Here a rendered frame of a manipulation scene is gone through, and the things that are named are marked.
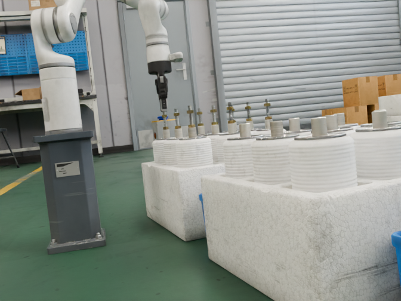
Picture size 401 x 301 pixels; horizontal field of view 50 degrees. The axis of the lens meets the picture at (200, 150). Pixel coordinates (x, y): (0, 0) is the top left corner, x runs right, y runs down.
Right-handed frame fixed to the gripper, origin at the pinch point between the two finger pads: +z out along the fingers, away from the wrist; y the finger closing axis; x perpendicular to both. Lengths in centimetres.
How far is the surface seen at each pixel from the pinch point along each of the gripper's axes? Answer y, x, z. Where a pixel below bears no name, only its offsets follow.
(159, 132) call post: -13.6, -2.0, 7.9
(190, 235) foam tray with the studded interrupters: 31.9, 2.0, 33.8
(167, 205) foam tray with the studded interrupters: 20.7, -2.4, 27.7
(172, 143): 15.7, 0.9, 10.9
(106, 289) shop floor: 58, -16, 35
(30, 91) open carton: -414, -146, -53
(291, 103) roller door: -497, 208, -9
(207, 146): 26.3, 9.3, 12.2
